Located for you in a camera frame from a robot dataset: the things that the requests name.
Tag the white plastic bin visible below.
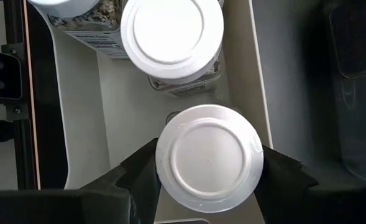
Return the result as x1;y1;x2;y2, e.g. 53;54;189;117
27;0;275;224

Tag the glossy clear plastic bin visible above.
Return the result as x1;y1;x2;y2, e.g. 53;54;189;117
321;0;366;187

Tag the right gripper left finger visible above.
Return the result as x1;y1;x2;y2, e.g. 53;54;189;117
76;138;163;224

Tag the black table frame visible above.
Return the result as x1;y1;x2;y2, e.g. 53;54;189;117
0;0;42;191

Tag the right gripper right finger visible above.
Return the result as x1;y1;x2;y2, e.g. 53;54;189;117
253;144;319;224

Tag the white-lid seasoning jar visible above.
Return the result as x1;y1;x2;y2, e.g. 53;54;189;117
154;103;265;214
119;0;226;100
27;0;130;60

